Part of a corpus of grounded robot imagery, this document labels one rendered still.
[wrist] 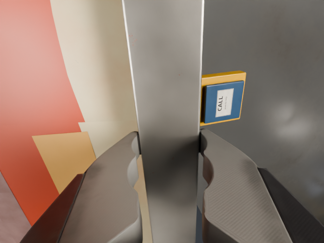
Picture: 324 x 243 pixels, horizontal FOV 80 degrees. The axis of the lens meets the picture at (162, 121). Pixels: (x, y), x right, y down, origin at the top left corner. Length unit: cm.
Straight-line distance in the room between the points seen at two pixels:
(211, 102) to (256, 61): 133
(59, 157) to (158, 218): 10
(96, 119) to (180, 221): 11
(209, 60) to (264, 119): 85
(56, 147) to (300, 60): 202
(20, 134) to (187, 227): 16
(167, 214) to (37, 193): 13
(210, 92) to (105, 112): 35
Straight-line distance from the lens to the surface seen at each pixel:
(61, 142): 19
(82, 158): 19
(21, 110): 19
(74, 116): 17
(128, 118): 16
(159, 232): 19
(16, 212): 28
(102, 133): 17
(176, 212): 17
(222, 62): 162
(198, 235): 65
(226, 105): 51
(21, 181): 24
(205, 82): 48
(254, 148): 222
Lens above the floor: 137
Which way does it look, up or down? 60 degrees down
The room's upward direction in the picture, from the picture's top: 150 degrees clockwise
